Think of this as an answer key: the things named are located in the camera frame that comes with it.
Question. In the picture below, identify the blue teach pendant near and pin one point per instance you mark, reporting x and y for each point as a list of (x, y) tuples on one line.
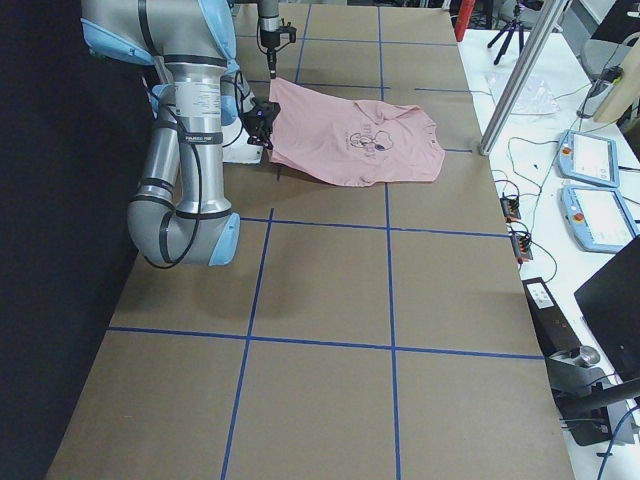
[(598, 217)]

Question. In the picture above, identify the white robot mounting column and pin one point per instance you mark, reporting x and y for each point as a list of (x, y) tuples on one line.
[(240, 145)]

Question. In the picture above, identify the blue teach pendant far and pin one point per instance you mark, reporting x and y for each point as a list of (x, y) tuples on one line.
[(588, 158)]

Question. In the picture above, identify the red cylinder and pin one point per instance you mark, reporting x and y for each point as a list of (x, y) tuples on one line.
[(465, 12)]

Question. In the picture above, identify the blue teach pendant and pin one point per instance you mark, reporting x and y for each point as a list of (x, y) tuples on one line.
[(588, 158), (598, 217)]

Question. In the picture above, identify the black tripod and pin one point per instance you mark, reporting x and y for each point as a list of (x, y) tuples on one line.
[(513, 27)]

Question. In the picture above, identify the aluminium frame post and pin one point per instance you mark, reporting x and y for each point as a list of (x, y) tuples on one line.
[(533, 47)]

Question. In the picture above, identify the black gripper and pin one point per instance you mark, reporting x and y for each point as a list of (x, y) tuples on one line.
[(269, 51), (253, 136)]

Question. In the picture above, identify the orange grey hub left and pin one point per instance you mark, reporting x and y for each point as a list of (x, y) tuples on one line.
[(510, 208)]

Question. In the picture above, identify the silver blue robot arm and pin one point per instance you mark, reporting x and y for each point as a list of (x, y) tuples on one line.
[(204, 110), (268, 9)]

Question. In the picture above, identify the pink Snoopy t-shirt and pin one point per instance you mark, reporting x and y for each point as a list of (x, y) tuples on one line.
[(352, 143)]

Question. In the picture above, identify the black monitor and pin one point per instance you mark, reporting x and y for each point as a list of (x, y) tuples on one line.
[(609, 303)]

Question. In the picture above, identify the orange grey hub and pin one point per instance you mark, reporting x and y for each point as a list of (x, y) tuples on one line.
[(521, 245), (510, 208)]

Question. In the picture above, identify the orange grey hub right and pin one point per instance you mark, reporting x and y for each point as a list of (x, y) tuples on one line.
[(521, 245)]

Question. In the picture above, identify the clear plastic bag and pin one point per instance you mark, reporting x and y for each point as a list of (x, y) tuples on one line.
[(535, 98)]

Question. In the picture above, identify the black box with label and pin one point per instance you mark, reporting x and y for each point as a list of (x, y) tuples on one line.
[(553, 331)]

